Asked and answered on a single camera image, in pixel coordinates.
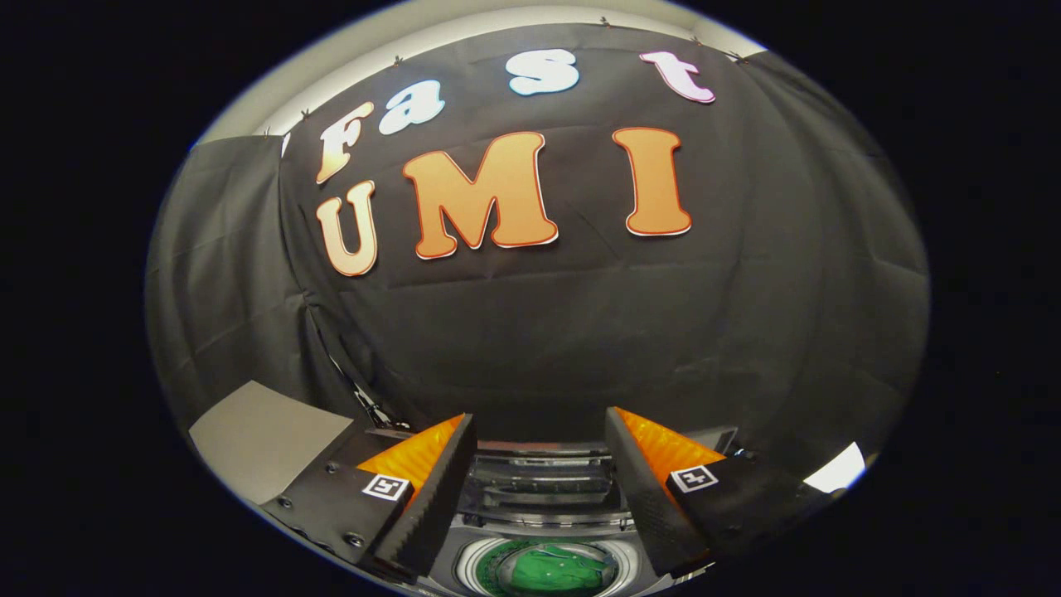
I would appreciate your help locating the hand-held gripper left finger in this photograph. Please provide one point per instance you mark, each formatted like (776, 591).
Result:
(443, 489)

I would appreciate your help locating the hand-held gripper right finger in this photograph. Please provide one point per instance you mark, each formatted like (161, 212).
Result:
(642, 489)

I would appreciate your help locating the grey washing machine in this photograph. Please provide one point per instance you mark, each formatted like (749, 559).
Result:
(472, 572)

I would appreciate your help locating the green polo shirt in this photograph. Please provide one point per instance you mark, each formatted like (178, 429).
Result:
(555, 572)

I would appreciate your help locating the black backdrop cloth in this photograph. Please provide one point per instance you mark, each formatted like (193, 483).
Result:
(580, 332)

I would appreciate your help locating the white flat board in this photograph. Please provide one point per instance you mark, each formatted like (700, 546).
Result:
(837, 473)

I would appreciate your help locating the row of small black clips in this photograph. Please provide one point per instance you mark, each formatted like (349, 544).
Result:
(398, 60)

